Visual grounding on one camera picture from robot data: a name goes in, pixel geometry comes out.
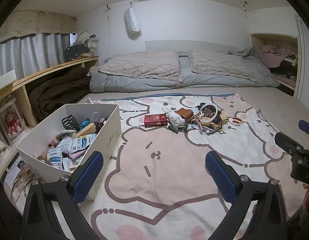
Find pink clothes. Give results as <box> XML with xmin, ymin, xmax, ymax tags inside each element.
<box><xmin>258</xmin><ymin>44</ymin><xmax>298</xmax><ymax>67</ymax></box>

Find beige bed sheet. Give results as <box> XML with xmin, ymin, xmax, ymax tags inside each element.
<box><xmin>77</xmin><ymin>85</ymin><xmax>309</xmax><ymax>155</ymax></box>

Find white louvre door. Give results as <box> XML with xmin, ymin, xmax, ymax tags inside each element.
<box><xmin>294</xmin><ymin>15</ymin><xmax>309</xmax><ymax>108</ymax></box>

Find wooden wedge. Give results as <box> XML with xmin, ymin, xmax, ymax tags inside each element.
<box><xmin>75</xmin><ymin>126</ymin><xmax>96</xmax><ymax>138</ymax></box>

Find grey curtain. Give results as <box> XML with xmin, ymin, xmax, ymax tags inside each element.
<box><xmin>0</xmin><ymin>32</ymin><xmax>71</xmax><ymax>80</ymax></box>

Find brown blanket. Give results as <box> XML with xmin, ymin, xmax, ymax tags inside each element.
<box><xmin>28</xmin><ymin>66</ymin><xmax>91</xmax><ymax>123</ymax></box>

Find pink clip hanger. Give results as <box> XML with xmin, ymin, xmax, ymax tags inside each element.
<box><xmin>193</xmin><ymin>114</ymin><xmax>206</xmax><ymax>133</ymax></box>

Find wooden shelf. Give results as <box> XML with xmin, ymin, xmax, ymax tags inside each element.
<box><xmin>0</xmin><ymin>56</ymin><xmax>100</xmax><ymax>170</ymax></box>

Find white foam block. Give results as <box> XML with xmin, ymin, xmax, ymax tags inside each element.
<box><xmin>0</xmin><ymin>69</ymin><xmax>16</xmax><ymax>87</ymax></box>

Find white mask packet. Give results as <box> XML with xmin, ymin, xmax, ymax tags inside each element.
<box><xmin>47</xmin><ymin>147</ymin><xmax>64</xmax><ymax>169</ymax></box>
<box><xmin>70</xmin><ymin>134</ymin><xmax>97</xmax><ymax>153</ymax></box>

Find printed cartoon blanket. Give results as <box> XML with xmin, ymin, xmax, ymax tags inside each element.
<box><xmin>77</xmin><ymin>94</ymin><xmax>307</xmax><ymax>240</ymax></box>

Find white hanging bag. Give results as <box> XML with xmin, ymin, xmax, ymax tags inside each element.
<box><xmin>124</xmin><ymin>6</ymin><xmax>141</xmax><ymax>33</ymax></box>

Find white hanging cable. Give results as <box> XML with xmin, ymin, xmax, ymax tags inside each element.
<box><xmin>106</xmin><ymin>5</ymin><xmax>112</xmax><ymax>58</ymax></box>

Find black bag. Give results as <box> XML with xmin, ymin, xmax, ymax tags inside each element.
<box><xmin>63</xmin><ymin>44</ymin><xmax>86</xmax><ymax>60</ymax></box>

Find doll display case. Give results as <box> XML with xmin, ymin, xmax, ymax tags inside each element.
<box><xmin>0</xmin><ymin>97</ymin><xmax>27</xmax><ymax>147</ymax></box>

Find white crochet piece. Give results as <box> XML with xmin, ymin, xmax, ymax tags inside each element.
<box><xmin>167</xmin><ymin>111</ymin><xmax>186</xmax><ymax>128</ymax></box>

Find beige valance with drawings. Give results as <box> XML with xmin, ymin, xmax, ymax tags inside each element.
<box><xmin>0</xmin><ymin>10</ymin><xmax>77</xmax><ymax>44</ymax></box>

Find white headboard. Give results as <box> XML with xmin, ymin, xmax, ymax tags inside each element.
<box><xmin>145</xmin><ymin>40</ymin><xmax>239</xmax><ymax>53</ymax></box>

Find grey duvet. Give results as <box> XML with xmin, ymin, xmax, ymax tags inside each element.
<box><xmin>89</xmin><ymin>52</ymin><xmax>280</xmax><ymax>93</ymax></box>

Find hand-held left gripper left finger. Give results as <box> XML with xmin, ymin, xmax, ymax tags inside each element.
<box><xmin>22</xmin><ymin>151</ymin><xmax>104</xmax><ymax>240</ymax></box>

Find brown leather wallet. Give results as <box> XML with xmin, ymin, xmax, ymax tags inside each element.
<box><xmin>174</xmin><ymin>107</ymin><xmax>195</xmax><ymax>119</ymax></box>

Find black wavy holder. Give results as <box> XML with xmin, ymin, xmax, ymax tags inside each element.
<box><xmin>62</xmin><ymin>115</ymin><xmax>81</xmax><ymax>132</ymax></box>

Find silver patterned pouch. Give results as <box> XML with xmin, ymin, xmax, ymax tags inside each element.
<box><xmin>55</xmin><ymin>130</ymin><xmax>75</xmax><ymax>143</ymax></box>

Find beige quilted blanket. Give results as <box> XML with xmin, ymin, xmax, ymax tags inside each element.
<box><xmin>188</xmin><ymin>49</ymin><xmax>260</xmax><ymax>83</ymax></box>
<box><xmin>98</xmin><ymin>51</ymin><xmax>183</xmax><ymax>82</ymax></box>

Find white ring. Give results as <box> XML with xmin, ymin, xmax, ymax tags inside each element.
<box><xmin>199</xmin><ymin>103</ymin><xmax>220</xmax><ymax>123</ymax></box>

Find wooden alcove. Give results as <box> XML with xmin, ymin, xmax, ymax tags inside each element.
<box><xmin>251</xmin><ymin>33</ymin><xmax>301</xmax><ymax>97</ymax></box>

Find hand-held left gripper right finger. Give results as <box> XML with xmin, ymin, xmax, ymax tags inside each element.
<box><xmin>205</xmin><ymin>151</ymin><xmax>288</xmax><ymax>240</ymax></box>

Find green plush toy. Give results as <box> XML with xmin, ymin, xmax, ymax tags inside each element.
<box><xmin>87</xmin><ymin>37</ymin><xmax>99</xmax><ymax>53</ymax></box>

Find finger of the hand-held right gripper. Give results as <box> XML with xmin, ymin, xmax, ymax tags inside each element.
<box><xmin>299</xmin><ymin>120</ymin><xmax>309</xmax><ymax>138</ymax></box>
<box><xmin>274</xmin><ymin>132</ymin><xmax>305</xmax><ymax>155</ymax></box>

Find orange handled scissors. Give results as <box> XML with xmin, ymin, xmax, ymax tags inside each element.
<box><xmin>228</xmin><ymin>116</ymin><xmax>243</xmax><ymax>126</ymax></box>

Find white storage box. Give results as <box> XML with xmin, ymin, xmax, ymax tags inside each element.
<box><xmin>16</xmin><ymin>104</ymin><xmax>122</xmax><ymax>202</ymax></box>

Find white cap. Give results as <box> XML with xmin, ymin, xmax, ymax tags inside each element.
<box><xmin>75</xmin><ymin>32</ymin><xmax>96</xmax><ymax>43</ymax></box>

